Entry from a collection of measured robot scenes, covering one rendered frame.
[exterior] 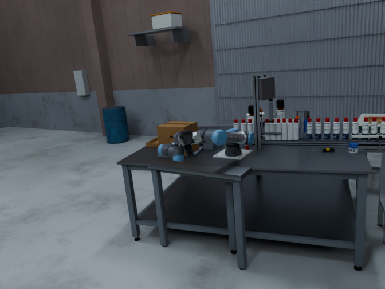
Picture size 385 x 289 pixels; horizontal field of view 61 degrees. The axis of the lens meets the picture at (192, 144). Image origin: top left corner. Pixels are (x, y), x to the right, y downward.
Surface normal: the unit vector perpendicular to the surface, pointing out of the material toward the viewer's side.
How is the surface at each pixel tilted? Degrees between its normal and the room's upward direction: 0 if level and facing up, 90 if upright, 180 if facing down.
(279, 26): 90
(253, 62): 90
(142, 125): 90
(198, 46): 90
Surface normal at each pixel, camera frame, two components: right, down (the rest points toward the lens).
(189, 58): -0.53, 0.26
